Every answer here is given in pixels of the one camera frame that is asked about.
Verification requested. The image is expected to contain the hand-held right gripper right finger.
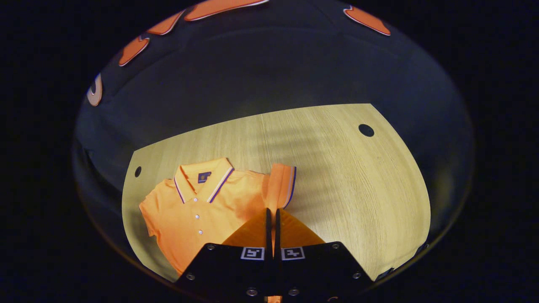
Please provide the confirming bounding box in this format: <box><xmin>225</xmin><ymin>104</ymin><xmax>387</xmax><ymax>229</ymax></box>
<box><xmin>274</xmin><ymin>208</ymin><xmax>374</xmax><ymax>301</ymax></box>

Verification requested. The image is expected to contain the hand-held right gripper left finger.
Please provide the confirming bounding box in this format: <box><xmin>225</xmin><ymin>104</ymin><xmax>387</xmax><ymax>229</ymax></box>
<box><xmin>175</xmin><ymin>207</ymin><xmax>273</xmax><ymax>301</ymax></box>

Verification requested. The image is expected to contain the orange T-shirt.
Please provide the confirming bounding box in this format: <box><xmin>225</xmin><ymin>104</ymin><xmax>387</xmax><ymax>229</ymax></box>
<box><xmin>139</xmin><ymin>157</ymin><xmax>297</xmax><ymax>276</ymax></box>

